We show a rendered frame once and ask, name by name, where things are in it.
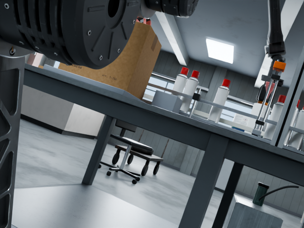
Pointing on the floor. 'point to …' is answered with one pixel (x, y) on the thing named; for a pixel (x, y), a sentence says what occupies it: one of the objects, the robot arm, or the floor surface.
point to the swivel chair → (126, 149)
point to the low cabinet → (59, 114)
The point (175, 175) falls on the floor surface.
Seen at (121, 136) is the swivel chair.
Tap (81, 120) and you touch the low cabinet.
